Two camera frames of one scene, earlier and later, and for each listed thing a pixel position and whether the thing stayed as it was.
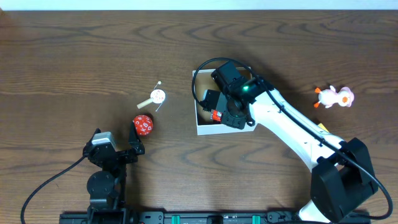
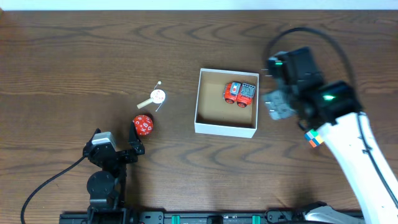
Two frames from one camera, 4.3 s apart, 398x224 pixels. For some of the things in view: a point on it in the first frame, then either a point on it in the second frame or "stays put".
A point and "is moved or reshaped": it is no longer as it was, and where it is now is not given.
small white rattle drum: (158, 96) stays put
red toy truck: (216, 116) is moved or reshaped
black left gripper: (117, 156) stays put
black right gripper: (238, 124) to (280, 105)
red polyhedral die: (143, 124) stays put
